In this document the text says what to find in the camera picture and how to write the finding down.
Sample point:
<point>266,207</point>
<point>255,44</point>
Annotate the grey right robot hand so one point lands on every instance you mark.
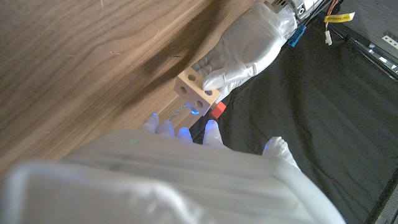
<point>171,180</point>

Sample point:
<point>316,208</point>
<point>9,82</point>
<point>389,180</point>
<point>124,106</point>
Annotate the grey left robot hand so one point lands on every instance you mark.
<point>248,49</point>

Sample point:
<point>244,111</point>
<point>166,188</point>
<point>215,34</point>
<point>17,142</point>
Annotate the red screw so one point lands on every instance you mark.
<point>218,109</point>

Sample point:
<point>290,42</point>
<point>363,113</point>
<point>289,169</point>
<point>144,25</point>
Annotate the small wooden block with holes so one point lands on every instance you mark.
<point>196,91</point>

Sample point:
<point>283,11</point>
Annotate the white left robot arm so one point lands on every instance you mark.
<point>306,6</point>

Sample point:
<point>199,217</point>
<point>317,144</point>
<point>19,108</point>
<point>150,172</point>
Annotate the grey tape outline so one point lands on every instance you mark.
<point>177,112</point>

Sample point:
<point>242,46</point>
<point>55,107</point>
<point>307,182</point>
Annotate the black backdrop curtain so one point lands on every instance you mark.
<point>311,109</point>

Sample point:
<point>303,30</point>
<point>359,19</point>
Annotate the black backdrop stand pole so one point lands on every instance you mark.
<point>363,43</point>

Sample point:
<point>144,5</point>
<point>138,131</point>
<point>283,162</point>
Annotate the grey perforated panel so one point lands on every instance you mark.
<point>387,208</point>

